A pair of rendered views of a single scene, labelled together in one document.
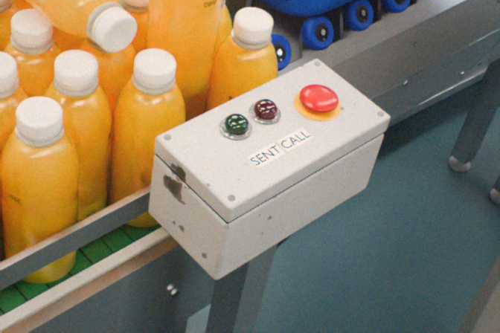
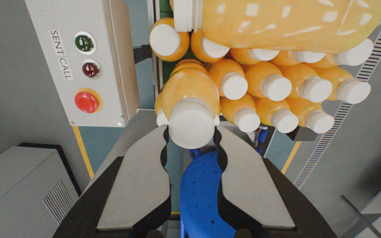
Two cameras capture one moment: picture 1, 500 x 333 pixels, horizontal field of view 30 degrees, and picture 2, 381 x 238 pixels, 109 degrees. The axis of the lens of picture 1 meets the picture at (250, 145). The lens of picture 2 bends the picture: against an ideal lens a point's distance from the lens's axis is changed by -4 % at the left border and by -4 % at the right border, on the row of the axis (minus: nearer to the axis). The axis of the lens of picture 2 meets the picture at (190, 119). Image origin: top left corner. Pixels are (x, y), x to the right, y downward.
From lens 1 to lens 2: 0.77 m
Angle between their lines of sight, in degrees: 27
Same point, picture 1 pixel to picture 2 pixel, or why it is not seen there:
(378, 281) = not seen: hidden behind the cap
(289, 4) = (210, 155)
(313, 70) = (116, 118)
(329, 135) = (64, 89)
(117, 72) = (195, 35)
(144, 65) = (164, 30)
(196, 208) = not seen: outside the picture
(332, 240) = not seen: hidden behind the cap
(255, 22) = (164, 120)
